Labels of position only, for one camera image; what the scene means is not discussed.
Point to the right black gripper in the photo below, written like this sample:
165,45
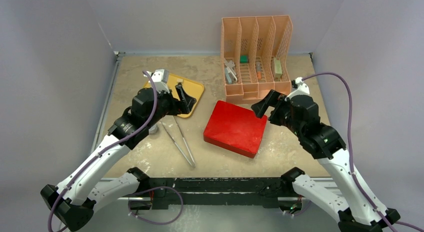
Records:
278,105

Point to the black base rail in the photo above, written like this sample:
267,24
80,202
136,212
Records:
267,192

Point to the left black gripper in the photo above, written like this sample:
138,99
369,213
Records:
182,107

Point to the peach desk organizer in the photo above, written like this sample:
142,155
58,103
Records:
261,38

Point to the green block in organizer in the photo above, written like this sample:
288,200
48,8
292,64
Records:
244,59

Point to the red box lid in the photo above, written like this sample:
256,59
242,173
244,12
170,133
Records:
235,128

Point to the metal tongs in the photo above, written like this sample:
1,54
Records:
176,134

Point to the orange marker in organizer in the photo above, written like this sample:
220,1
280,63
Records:
258,69

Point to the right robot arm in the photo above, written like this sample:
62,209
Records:
356,209

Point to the yellow tray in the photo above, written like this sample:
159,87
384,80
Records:
193,88

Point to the beige box in organizer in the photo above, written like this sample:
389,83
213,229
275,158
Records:
277,68

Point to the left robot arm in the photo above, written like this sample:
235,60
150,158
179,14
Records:
75,200

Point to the stapler in organizer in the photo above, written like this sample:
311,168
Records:
231,75

